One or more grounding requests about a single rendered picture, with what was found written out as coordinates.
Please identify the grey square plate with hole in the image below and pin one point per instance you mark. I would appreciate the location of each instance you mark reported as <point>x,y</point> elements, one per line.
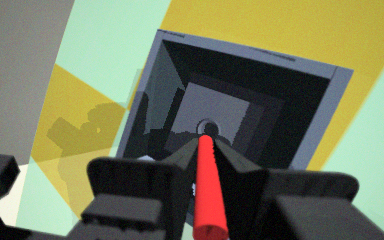
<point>235,119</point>

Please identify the red peg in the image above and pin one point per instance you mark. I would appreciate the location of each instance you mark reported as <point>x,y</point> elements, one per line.
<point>209,222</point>

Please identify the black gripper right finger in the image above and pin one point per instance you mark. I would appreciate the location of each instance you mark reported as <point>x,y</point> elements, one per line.
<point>248,189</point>

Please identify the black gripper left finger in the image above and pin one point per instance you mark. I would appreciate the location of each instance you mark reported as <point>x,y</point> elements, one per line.
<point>169,181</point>

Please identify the dark grey open box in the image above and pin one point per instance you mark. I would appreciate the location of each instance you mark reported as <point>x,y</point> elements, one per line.
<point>300,96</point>

